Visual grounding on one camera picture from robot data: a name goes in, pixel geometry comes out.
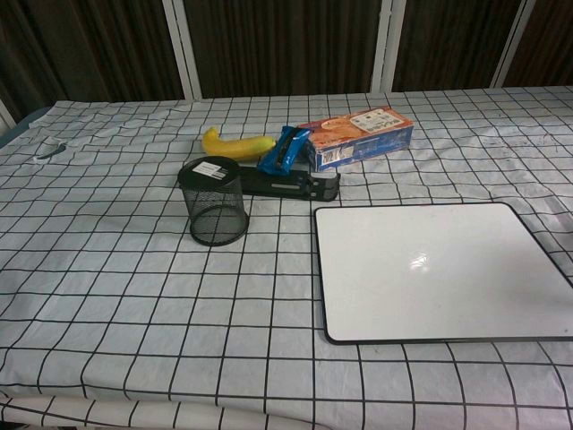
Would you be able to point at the white frame post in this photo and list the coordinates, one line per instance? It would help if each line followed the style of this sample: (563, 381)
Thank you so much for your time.
(512, 42)
(4, 116)
(385, 45)
(182, 49)

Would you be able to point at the yellow banana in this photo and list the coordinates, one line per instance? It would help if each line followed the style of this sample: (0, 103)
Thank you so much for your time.
(237, 148)

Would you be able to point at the blue snack packet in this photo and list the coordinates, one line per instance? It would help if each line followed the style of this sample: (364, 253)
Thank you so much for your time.
(282, 153)

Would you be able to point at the black mesh pen cup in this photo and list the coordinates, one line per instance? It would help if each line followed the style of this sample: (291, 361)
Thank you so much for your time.
(216, 210)

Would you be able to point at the black flat folding stand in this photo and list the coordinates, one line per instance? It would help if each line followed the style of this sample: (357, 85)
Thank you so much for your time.
(291, 186)

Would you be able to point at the white tray board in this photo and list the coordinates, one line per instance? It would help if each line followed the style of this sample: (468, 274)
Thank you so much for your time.
(425, 269)

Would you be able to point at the white black-grid tablecloth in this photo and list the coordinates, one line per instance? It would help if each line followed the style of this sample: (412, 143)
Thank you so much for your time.
(134, 291)

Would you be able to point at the orange biscuit box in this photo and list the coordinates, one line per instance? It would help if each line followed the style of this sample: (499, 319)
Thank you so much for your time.
(362, 134)

